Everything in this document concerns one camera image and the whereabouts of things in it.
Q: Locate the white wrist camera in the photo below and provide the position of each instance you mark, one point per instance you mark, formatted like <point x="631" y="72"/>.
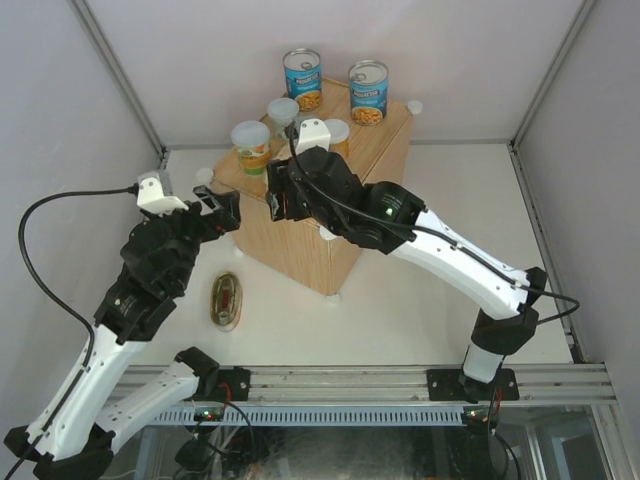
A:
<point x="155" y="195"/>
<point x="312" y="133"/>

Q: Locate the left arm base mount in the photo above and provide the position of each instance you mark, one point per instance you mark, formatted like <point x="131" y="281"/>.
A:
<point x="220" y="380"/>

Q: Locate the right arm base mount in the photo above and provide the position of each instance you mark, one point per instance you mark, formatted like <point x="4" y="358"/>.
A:
<point x="450" y="384"/>

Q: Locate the yellow can white lid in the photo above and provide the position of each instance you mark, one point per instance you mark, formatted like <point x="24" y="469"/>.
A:
<point x="252" y="142"/>

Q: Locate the wooden cube counter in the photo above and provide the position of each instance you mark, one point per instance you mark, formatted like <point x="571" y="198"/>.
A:
<point x="296" y="248"/>

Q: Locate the grey slotted cable duct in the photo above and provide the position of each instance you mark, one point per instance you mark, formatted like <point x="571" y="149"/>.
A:
<point x="307" y="416"/>

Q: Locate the tan can white lid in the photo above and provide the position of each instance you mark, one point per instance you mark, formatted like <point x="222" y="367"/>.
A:
<point x="339" y="137"/>

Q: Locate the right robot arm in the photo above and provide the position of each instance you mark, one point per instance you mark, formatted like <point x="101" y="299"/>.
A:
<point x="386" y="217"/>

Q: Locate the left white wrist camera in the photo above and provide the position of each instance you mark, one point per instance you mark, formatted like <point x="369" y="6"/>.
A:
<point x="155" y="195"/>

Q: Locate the blue soup can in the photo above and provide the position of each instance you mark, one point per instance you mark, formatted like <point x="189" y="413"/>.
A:
<point x="368" y="86"/>
<point x="303" y="77"/>

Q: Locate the oval sardine tin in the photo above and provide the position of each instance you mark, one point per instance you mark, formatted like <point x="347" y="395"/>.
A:
<point x="226" y="301"/>

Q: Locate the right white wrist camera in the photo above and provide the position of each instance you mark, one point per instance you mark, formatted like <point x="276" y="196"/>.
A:
<point x="312" y="133"/>

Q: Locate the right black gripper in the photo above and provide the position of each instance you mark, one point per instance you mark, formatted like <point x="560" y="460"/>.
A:
<point x="280" y="194"/>

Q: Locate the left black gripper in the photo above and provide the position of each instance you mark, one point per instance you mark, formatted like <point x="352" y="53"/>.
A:
<point x="225" y="215"/>

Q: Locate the green can white lid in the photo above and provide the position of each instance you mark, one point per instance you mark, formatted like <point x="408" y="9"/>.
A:
<point x="282" y="112"/>

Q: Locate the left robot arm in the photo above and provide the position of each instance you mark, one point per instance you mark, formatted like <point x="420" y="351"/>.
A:
<point x="78" y="434"/>

